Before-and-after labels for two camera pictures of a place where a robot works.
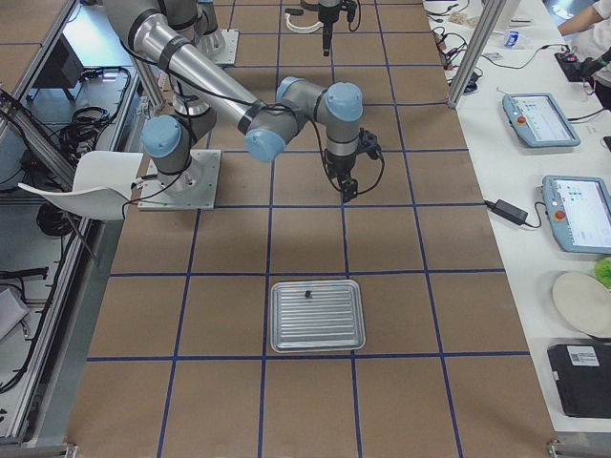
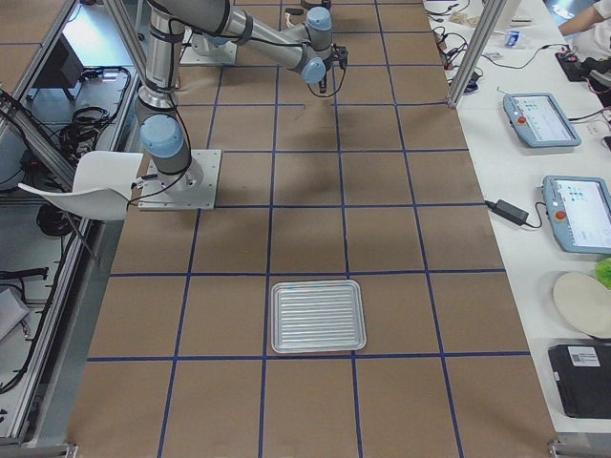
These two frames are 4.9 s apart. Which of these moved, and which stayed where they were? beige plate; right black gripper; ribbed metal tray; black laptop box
Moved: right black gripper
Stayed: beige plate; ribbed metal tray; black laptop box
